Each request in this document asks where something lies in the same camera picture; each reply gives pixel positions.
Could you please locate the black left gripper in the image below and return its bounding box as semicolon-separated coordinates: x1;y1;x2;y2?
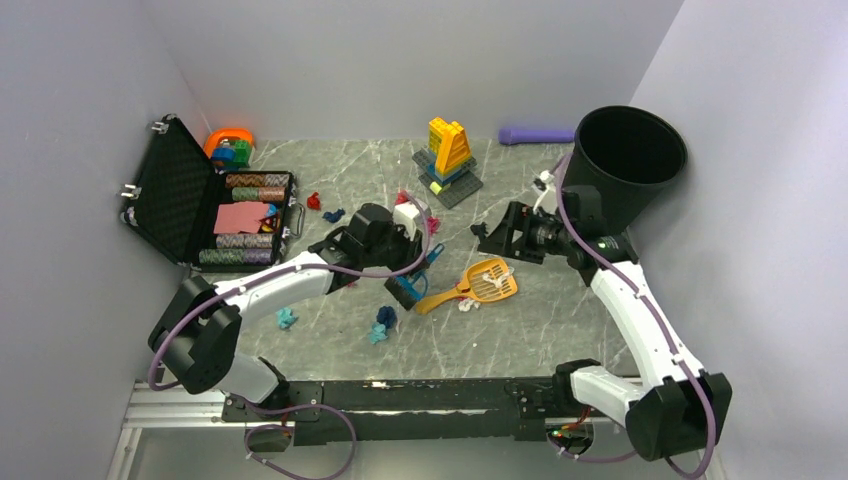
363;220;430;279

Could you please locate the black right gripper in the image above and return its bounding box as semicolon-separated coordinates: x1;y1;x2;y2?
478;201;575;264

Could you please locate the blue hand brush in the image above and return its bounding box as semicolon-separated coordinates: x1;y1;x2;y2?
384;243;444;311

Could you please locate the yellow slotted plastic scoop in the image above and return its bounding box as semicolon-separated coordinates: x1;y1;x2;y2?
413;257;518;315

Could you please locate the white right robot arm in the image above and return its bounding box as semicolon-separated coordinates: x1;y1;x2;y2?
470;186;732;461

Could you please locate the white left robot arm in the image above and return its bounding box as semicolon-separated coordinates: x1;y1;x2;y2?
147;198;431;420

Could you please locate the black crumpled paper scrap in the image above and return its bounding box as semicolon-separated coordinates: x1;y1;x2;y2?
469;222;488;241

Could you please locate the small dark blue paper scrap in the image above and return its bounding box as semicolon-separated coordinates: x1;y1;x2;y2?
322;208;346;224

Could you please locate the pink crumpled paper scrap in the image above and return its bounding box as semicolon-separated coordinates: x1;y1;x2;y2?
394;190;441;235

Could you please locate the white paper scrap in scoop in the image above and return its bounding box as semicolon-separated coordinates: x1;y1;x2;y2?
482;270;512;289

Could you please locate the red crumpled paper scrap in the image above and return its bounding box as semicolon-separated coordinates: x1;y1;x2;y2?
306;192;322;211

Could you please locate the navy scrap front centre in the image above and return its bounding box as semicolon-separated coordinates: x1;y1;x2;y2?
376;306;397;330

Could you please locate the teal scrap front centre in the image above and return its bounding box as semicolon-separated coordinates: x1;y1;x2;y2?
367;322;389;345

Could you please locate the purple cylinder tube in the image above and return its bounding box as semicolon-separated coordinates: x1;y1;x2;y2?
497;127;575;146

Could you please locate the yellow block tower on plate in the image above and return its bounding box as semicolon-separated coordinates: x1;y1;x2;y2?
412;117;484;209

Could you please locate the black ribbed waste bin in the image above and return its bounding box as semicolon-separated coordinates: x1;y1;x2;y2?
563;105;688;234

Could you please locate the black poker chip case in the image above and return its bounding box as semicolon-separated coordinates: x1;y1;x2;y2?
119;114;297;273

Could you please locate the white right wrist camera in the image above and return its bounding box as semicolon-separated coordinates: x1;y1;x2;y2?
532;170;558;214

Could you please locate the white scrap under scoop handle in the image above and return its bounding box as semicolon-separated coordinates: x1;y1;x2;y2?
457;298;481;312

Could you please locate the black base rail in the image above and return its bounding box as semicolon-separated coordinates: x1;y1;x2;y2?
221;376;586;446

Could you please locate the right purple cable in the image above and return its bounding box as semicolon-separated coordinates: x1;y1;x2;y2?
547;153;718;480

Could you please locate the purple cable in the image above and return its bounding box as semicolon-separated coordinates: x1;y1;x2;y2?
146;193;433;480
547;153;718;480

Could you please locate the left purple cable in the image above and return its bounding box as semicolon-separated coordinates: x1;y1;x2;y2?
146;193;433;480

